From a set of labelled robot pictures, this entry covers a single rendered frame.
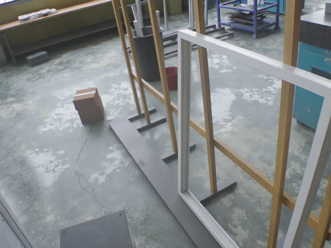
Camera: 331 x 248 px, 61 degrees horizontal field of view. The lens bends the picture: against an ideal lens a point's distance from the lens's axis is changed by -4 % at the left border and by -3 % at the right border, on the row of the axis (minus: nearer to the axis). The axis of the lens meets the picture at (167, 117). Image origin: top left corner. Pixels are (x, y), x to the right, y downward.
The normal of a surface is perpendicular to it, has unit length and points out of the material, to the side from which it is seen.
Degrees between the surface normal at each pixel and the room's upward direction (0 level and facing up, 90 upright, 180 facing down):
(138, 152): 0
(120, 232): 0
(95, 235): 0
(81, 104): 90
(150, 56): 94
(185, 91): 90
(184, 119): 90
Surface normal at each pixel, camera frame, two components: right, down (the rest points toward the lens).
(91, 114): 0.19, 0.50
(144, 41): -0.07, 0.60
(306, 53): -0.87, 0.36
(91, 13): 0.47, 0.41
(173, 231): -0.15, -0.84
